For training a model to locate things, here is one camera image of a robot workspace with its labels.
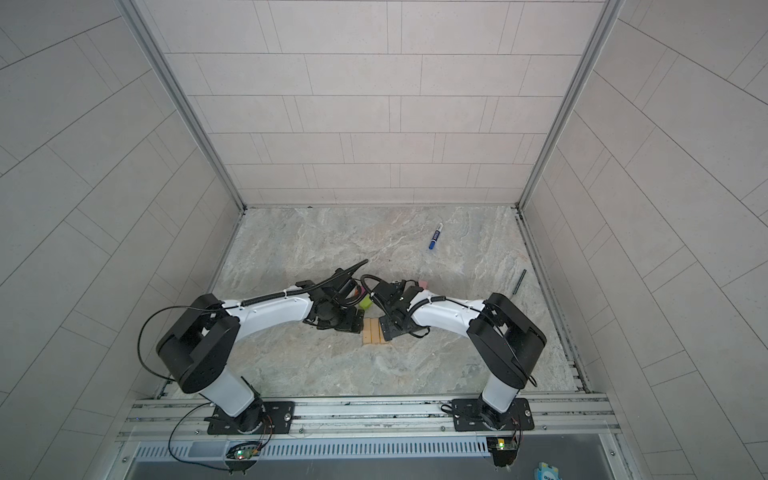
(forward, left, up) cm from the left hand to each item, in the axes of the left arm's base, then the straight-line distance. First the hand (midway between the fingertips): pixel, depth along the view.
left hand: (362, 324), depth 87 cm
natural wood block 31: (-3, -2, +3) cm, 5 cm away
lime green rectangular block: (-2, -3, +18) cm, 19 cm away
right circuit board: (-30, -35, +1) cm, 46 cm away
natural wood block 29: (-2, -4, +2) cm, 5 cm away
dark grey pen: (+14, -50, 0) cm, 52 cm away
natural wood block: (-4, -6, +2) cm, 8 cm away
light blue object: (-34, -43, +4) cm, 54 cm away
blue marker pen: (+32, -24, +1) cm, 40 cm away
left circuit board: (-30, +23, +5) cm, 38 cm away
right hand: (-1, -11, -1) cm, 11 cm away
